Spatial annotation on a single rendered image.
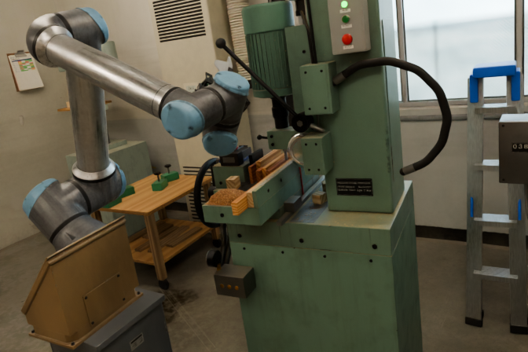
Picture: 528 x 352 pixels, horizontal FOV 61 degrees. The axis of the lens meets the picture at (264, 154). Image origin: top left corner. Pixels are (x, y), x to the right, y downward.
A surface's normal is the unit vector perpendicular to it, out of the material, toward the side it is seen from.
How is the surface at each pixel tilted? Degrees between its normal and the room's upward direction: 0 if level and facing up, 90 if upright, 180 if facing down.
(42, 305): 90
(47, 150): 90
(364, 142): 90
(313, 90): 90
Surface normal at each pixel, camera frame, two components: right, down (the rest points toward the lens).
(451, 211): -0.51, 0.28
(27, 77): 0.80, -0.15
